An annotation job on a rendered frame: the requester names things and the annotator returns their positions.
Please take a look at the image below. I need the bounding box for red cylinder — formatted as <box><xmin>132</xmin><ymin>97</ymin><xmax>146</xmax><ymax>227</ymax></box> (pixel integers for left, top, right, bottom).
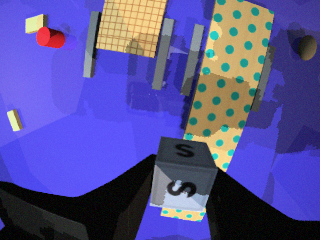
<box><xmin>36</xmin><ymin>27</ymin><xmax>65</xmax><ymax>49</ymax></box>

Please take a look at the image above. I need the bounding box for grey cube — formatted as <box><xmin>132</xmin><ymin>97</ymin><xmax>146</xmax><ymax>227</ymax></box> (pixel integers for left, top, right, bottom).
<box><xmin>149</xmin><ymin>136</ymin><xmax>219</xmax><ymax>212</ymax></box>

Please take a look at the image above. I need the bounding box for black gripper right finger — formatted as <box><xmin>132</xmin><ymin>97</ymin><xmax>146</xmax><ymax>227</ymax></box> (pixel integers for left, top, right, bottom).
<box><xmin>205</xmin><ymin>167</ymin><xmax>320</xmax><ymax>240</ymax></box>

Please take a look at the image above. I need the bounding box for tan strip with teal polka dots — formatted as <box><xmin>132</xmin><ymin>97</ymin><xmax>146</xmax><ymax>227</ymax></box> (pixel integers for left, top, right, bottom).
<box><xmin>183</xmin><ymin>0</ymin><xmax>275</xmax><ymax>172</ymax></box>

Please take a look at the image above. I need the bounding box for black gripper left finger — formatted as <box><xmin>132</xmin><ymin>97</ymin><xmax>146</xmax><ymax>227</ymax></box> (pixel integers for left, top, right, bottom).
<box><xmin>0</xmin><ymin>153</ymin><xmax>157</xmax><ymax>240</ymax></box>

